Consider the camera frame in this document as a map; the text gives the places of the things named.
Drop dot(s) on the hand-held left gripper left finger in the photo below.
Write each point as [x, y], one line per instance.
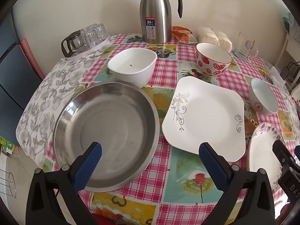
[89, 165]

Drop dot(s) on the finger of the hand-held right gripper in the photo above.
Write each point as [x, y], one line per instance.
[284, 154]

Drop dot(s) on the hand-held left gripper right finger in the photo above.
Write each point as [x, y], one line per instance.
[212, 166]

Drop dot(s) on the round floral rim plate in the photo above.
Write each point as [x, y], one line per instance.
[260, 152]

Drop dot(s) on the stainless steel basin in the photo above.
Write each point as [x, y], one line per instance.
[110, 126]

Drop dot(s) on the white square plate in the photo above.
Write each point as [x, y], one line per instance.
[208, 114]

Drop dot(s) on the small white bowl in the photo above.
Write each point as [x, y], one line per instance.
[263, 96]

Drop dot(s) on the strawberry print bowl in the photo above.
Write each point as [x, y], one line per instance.
[211, 61]

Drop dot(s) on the white square bowl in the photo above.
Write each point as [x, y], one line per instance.
[133, 63]

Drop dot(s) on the white power strip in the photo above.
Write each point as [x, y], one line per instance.
[276, 75]

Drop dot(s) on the grey floral tablecloth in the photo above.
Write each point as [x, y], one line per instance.
[44, 98]

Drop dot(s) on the black charger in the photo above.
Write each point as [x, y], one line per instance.
[286, 73]

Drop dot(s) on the green box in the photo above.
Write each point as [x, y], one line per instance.
[8, 145]

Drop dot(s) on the white shelf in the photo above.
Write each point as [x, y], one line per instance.
[287, 51]

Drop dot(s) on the pink checked tablecloth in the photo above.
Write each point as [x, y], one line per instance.
[164, 70]

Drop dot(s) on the dark blue cabinet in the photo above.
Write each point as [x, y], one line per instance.
[16, 75]

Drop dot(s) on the clear glass mug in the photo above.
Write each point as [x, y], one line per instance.
[245, 44]

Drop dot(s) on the pink board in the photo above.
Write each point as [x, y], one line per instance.
[31, 58]

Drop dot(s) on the grey printed album box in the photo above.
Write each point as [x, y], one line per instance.
[295, 34]

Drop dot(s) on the white serving tray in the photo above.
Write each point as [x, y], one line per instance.
[103, 42]

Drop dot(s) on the glass teapot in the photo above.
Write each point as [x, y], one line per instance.
[75, 42]

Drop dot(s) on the small drinking glass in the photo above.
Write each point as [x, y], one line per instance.
[100, 31]
[91, 38]
[91, 27]

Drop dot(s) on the bag of steamed buns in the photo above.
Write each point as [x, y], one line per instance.
[213, 36]

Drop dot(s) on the teal cloth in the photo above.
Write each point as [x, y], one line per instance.
[287, 21]

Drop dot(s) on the orange snack packet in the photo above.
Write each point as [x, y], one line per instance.
[184, 35]

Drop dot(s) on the stainless steel thermos jug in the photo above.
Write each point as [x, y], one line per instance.
[154, 9]

